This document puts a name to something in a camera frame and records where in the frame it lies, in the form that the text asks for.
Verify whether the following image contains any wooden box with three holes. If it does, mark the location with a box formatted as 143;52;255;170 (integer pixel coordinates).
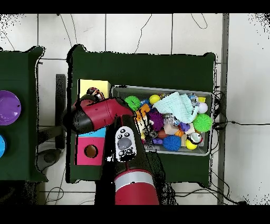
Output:
74;79;111;166

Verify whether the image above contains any shallow mesh bin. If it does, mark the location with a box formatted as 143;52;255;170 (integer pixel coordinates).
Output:
111;85;214;156

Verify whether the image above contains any orange plastic block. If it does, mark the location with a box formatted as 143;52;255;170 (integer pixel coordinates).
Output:
134;103;151;122

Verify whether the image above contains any green spiky rubber ball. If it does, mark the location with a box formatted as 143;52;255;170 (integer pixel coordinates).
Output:
192;113;213;133
124;95;141;111

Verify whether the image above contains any purple spiky rubber ball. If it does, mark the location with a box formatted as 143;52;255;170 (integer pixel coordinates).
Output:
147;111;165;132

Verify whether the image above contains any smooth yellow ball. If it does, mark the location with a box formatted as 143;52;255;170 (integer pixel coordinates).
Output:
149;94;161;105

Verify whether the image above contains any dark green table cloth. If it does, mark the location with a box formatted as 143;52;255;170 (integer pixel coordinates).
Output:
66;44;217;189
0;46;49;182

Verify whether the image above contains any mint green cloth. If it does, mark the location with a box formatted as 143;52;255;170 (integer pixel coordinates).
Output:
152;91;200;124

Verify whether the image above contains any blue spiky rubber ball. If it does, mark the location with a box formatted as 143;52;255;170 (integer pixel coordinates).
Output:
162;135;182;152

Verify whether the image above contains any crushed silver drink can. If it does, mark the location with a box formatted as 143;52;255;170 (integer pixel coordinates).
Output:
186;132;204;146

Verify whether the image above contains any purple plastic plate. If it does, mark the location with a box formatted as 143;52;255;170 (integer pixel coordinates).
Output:
0;90;22;126

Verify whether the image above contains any blue plastic plate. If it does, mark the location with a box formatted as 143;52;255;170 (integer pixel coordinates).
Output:
0;134;7;158

